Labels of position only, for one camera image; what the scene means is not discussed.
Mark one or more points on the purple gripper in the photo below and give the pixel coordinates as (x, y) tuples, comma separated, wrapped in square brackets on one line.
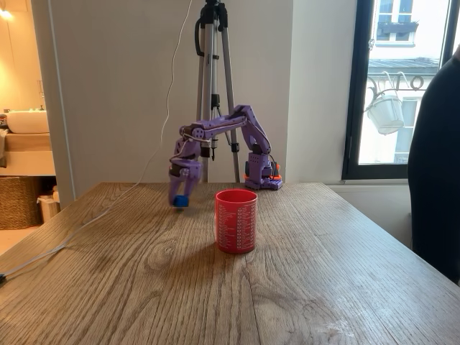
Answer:
[(185, 173)]

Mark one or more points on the blue toy brick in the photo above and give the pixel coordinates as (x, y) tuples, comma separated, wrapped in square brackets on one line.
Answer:
[(180, 201)]

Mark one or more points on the purple robot arm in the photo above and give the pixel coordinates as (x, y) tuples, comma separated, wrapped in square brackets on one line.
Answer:
[(251, 122)]

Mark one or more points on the red cup with white print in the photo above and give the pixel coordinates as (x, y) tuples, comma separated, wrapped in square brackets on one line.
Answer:
[(235, 226)]

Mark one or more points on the black and orange table clamp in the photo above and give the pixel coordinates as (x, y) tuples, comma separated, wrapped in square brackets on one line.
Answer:
[(276, 176)]

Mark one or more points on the grey metal tripod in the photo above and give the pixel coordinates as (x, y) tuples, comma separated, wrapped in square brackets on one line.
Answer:
[(206, 72)]

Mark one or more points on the white paper bag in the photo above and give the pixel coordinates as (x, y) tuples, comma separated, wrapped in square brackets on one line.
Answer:
[(48, 206)]

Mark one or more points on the wooden vanity counter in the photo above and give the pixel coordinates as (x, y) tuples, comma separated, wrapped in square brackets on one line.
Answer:
[(28, 143)]

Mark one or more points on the woven wicker basket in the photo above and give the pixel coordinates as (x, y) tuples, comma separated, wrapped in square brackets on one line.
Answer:
[(18, 203)]

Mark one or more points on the white sink basin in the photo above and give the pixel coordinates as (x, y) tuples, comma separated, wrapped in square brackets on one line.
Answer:
[(27, 122)]

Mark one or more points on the white hanging plant pot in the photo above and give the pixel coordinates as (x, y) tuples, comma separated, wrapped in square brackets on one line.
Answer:
[(386, 115)]

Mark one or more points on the ornate black balcony railing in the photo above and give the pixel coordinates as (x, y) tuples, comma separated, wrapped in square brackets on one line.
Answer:
[(417, 83)]

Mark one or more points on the person in black clothes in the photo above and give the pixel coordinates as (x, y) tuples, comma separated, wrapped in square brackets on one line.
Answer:
[(438, 161)]

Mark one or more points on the window flower box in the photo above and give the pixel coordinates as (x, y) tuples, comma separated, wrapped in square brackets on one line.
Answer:
[(397, 28)]

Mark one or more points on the black window frame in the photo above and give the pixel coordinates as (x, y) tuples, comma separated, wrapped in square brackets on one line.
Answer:
[(355, 90)]

